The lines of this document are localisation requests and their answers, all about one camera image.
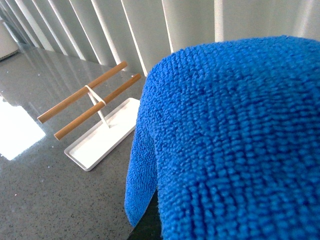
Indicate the blue microfiber cloth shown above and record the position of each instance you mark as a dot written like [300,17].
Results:
[228,137]

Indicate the white towel rack base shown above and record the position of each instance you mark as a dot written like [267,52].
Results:
[95,144]

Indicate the left wooden rack rod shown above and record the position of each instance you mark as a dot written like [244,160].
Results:
[81,92]

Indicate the wooden rack rod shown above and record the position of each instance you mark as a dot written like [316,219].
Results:
[81,92]
[97,107]

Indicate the white curtain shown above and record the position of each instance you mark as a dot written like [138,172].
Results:
[142,32]

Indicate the right wooden rack rod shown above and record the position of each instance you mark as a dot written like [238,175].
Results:
[97,107]

